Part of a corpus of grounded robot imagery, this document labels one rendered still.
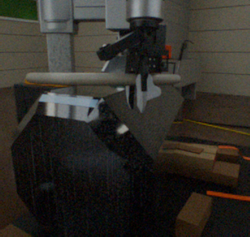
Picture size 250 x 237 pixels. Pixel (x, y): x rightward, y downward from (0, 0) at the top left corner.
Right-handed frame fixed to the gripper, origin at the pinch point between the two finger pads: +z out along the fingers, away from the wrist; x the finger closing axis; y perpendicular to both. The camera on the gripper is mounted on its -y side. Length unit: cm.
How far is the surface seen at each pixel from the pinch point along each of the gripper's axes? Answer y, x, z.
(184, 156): 92, 94, 59
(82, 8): 23, 145, -55
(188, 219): 52, 37, 70
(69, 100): -6, 51, 5
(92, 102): 1.6, 42.5, 5.0
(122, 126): 11.3, 33.9, 14.0
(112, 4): 21, 72, -42
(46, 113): -16, 55, 11
